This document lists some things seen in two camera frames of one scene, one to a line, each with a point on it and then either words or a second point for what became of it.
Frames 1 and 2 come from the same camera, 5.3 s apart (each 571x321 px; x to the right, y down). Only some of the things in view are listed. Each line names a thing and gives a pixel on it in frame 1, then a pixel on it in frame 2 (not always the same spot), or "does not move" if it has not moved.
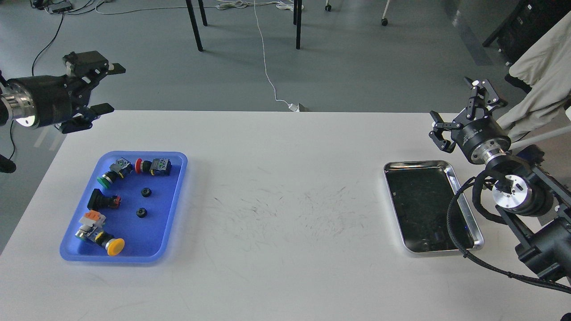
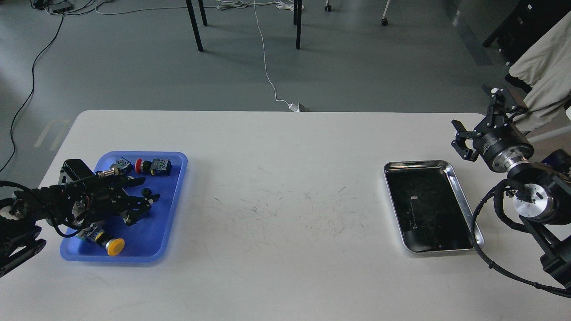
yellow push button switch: x=91 y=229 does not move
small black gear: x=146 y=192 does not move
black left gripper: x=43 y=100 to x=101 y=196
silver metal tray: x=421 y=191 does not move
